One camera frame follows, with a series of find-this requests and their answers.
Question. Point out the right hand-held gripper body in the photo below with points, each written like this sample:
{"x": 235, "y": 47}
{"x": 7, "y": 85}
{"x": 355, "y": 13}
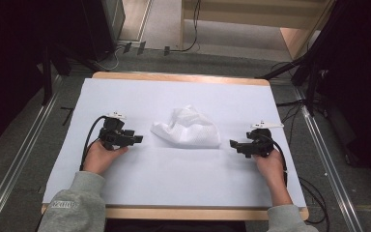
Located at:
{"x": 261, "y": 143}

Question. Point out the light wooden frame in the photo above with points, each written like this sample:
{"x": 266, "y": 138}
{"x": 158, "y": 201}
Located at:
{"x": 290, "y": 38}

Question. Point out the person's right hand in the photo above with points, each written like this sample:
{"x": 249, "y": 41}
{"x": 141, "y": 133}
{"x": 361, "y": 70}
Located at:
{"x": 272, "y": 167}

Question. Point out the white table cover sheet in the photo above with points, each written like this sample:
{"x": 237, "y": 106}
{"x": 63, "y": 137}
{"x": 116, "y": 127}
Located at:
{"x": 174, "y": 180}

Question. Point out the person's left hand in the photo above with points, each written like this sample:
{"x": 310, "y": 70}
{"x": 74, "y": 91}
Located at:
{"x": 98, "y": 159}

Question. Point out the aluminium floor rail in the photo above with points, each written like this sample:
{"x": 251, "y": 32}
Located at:
{"x": 19, "y": 161}
{"x": 328, "y": 167}

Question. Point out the black tripod stand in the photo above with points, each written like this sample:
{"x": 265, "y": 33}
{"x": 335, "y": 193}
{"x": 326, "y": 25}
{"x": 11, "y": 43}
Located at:
{"x": 310, "y": 83}

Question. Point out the black cabinet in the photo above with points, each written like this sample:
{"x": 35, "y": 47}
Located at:
{"x": 101, "y": 29}

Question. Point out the dark curtain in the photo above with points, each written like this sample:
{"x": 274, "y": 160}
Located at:
{"x": 6, "y": 64}
{"x": 360, "y": 80}

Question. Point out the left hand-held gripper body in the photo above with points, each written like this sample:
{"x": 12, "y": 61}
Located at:
{"x": 112, "y": 133}

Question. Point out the black metal stand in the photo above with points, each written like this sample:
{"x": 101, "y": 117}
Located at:
{"x": 47, "y": 77}

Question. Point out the person's lap dark trousers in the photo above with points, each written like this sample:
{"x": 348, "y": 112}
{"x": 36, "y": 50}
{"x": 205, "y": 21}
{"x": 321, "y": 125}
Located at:
{"x": 174, "y": 226}

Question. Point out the white mesh laundry bag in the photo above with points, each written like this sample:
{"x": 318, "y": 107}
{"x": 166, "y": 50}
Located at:
{"x": 190, "y": 130}

